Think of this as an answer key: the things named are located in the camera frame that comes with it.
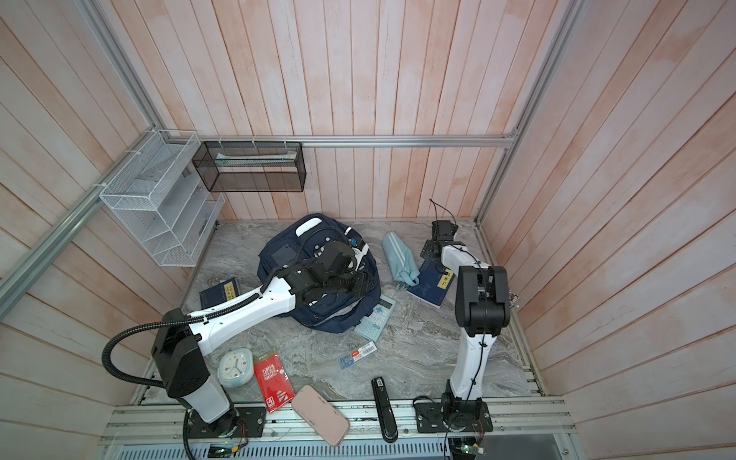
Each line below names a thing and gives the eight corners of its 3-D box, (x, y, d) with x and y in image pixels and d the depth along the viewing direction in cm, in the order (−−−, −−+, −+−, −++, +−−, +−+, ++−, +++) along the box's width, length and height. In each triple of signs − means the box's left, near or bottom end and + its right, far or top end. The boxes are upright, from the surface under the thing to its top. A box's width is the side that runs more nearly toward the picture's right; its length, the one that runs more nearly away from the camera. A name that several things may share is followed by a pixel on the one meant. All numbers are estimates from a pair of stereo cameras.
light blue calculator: (355, 331, 92) (354, 329, 90) (381, 296, 100) (381, 293, 98) (373, 344, 89) (373, 342, 87) (398, 307, 97) (399, 304, 95)
